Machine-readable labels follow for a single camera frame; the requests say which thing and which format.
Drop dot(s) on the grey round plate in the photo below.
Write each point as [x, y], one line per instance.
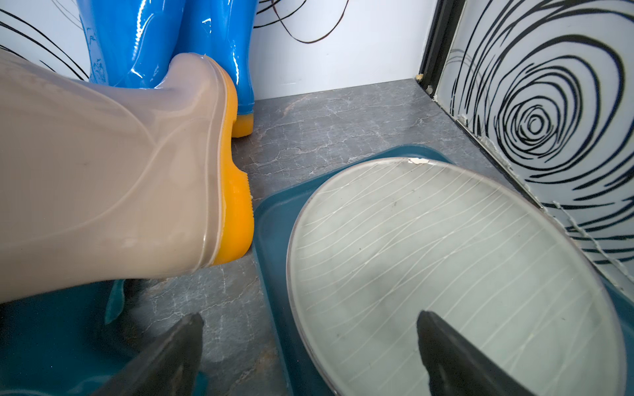
[384, 240]

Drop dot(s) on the blue rain boot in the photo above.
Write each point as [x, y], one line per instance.
[221, 30]
[130, 43]

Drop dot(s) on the teal square tray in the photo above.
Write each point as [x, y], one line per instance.
[274, 220]

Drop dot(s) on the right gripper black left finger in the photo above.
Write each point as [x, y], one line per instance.
[168, 366]

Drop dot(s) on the dark green rain boot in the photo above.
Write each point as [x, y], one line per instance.
[66, 342]

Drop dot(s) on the beige rain boot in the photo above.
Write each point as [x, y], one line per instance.
[106, 183]

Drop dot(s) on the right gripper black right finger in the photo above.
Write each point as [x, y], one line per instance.
[457, 367]

